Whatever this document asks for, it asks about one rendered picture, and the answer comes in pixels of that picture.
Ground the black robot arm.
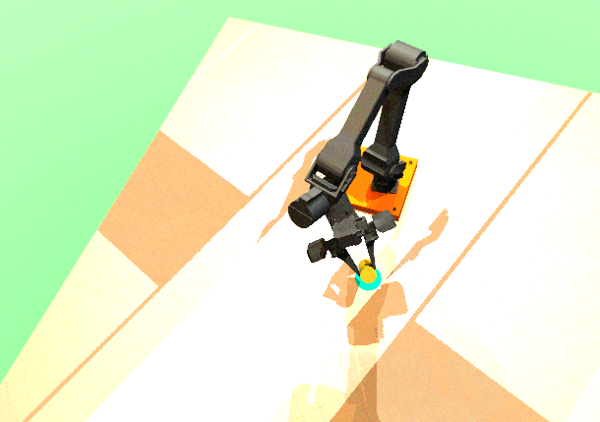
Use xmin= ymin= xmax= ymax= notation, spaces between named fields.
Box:
xmin=288 ymin=40 xmax=429 ymax=250

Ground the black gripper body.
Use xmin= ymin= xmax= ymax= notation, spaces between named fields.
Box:
xmin=307 ymin=201 xmax=396 ymax=264

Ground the yellow cylinder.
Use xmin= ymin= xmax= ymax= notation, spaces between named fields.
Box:
xmin=359 ymin=259 xmax=377 ymax=283

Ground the cyan circle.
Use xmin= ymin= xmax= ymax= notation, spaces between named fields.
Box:
xmin=355 ymin=269 xmax=382 ymax=290

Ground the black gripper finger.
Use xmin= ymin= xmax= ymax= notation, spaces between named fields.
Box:
xmin=364 ymin=232 xmax=379 ymax=270
xmin=330 ymin=248 xmax=360 ymax=276

